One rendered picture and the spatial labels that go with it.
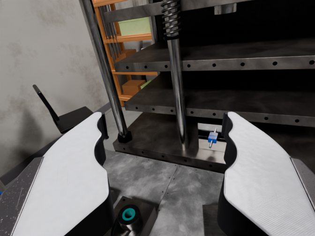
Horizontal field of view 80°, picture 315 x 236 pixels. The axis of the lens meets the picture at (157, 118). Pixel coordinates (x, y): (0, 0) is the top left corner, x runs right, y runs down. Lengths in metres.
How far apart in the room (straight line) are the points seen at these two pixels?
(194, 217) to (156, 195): 0.19
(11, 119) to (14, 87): 0.37
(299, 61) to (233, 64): 0.23
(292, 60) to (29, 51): 2.68
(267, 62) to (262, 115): 0.24
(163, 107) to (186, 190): 0.45
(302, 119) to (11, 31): 2.79
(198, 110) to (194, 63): 0.24
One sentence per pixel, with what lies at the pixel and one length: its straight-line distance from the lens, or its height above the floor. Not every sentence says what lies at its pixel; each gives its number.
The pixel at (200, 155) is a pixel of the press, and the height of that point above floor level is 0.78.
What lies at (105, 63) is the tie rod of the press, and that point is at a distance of 1.09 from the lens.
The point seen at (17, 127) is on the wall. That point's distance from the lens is 2.85.
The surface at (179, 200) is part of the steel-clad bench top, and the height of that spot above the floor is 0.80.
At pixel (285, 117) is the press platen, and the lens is 0.99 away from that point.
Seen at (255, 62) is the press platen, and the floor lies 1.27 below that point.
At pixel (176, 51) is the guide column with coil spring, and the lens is 0.88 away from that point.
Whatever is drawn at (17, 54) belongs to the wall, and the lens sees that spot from 2.83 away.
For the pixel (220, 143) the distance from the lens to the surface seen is 1.08.
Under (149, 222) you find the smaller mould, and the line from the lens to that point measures 0.79.
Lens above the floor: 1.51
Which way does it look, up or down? 30 degrees down
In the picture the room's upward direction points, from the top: 10 degrees counter-clockwise
